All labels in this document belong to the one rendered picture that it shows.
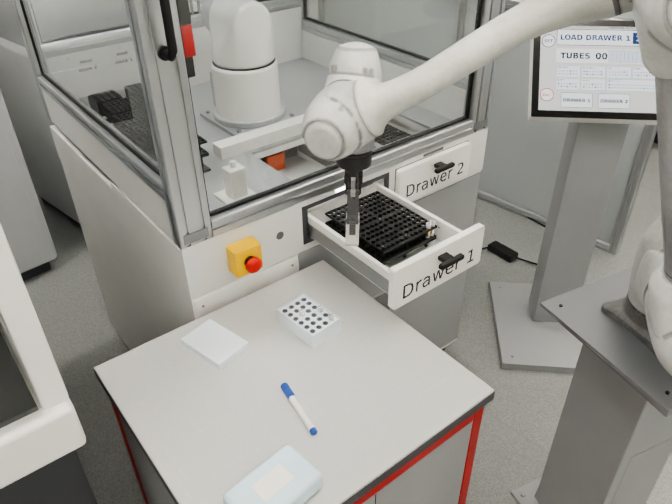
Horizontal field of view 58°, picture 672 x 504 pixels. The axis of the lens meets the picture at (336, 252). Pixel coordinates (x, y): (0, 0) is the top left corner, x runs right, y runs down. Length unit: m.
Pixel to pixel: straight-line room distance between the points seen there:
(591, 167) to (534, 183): 1.03
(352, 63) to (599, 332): 0.80
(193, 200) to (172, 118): 0.19
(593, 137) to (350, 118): 1.30
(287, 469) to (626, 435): 0.85
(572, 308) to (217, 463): 0.87
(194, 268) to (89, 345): 1.30
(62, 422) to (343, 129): 0.68
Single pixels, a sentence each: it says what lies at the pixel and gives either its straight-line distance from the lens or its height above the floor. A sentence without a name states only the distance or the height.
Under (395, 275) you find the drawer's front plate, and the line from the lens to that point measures 1.30.
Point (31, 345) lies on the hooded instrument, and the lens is 1.07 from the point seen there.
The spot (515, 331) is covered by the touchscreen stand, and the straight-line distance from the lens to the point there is 2.55.
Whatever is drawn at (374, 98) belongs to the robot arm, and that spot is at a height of 1.33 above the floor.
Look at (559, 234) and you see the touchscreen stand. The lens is 2.36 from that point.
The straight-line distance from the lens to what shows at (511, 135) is 3.23.
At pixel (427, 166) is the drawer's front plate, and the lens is 1.75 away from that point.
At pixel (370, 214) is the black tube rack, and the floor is 0.90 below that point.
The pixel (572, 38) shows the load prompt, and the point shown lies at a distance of 2.11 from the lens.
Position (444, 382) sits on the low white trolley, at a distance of 1.30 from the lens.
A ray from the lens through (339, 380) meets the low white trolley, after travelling 1.29.
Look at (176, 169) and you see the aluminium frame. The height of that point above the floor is 1.13.
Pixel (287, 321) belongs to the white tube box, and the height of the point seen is 0.79.
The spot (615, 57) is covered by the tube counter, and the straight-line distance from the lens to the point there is 2.12.
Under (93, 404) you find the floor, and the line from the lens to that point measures 2.43.
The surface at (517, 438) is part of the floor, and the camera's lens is 2.23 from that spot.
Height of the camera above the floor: 1.71
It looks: 35 degrees down
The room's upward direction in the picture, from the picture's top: 1 degrees counter-clockwise
